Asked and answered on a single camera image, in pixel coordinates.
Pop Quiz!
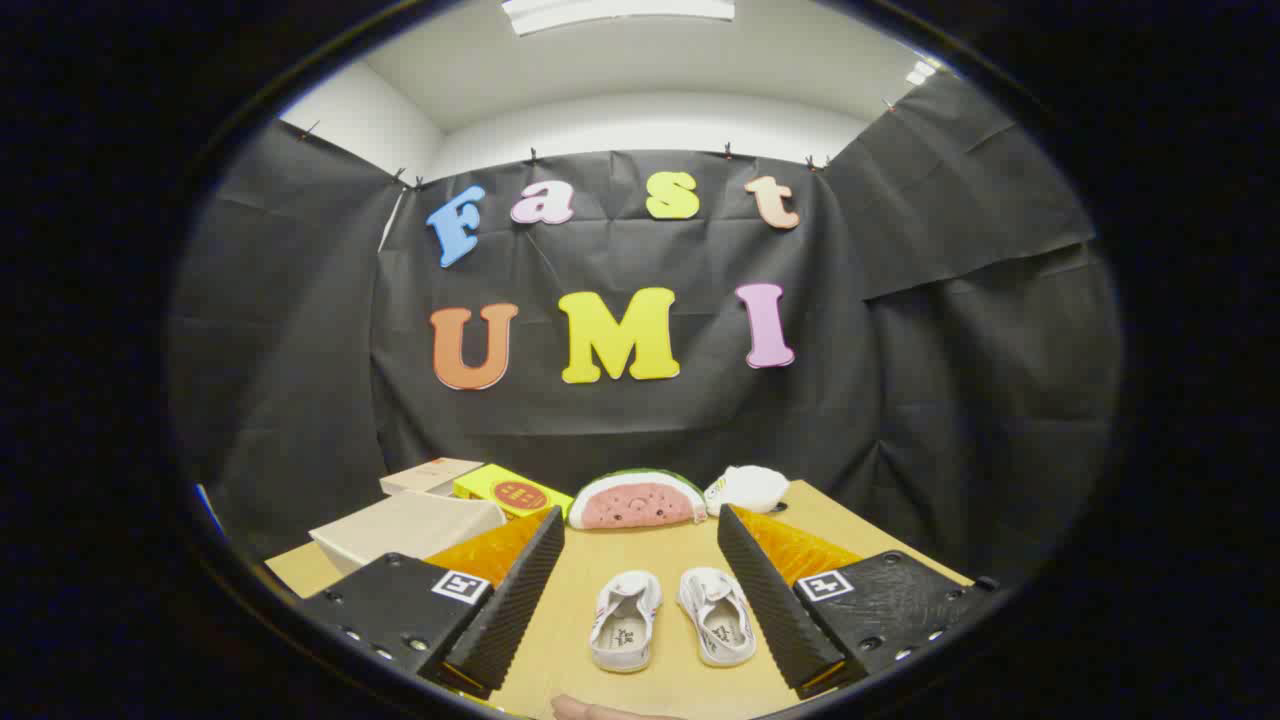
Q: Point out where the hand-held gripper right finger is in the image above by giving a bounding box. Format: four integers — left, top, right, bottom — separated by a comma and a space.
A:
716, 503, 1001, 699

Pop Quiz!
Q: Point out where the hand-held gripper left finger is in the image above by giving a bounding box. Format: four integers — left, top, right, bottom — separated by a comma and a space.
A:
300, 505, 567, 701

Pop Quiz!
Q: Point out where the white canvas shoe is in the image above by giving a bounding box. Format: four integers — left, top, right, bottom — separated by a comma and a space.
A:
589, 570, 663, 673
677, 567, 758, 668

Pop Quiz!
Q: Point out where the beige fabric storage box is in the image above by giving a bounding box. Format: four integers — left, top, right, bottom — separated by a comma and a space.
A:
308, 490, 507, 576

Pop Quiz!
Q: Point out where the white plush toy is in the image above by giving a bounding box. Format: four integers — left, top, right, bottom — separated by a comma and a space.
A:
703, 465, 791, 517

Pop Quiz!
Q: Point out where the yellow book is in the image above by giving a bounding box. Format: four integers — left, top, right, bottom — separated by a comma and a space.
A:
452, 463, 575, 521

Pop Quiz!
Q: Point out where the cream cover book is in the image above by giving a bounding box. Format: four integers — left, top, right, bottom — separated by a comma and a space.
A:
379, 457, 485, 497

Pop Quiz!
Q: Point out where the watermelon slice plush toy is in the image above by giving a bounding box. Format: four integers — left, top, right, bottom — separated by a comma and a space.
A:
567, 468, 708, 531

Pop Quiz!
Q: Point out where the black backdrop cloth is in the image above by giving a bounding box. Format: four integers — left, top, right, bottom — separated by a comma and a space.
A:
168, 70, 1123, 586

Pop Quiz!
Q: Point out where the long ceiling light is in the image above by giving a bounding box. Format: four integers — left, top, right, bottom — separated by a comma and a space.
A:
500, 0, 736, 37

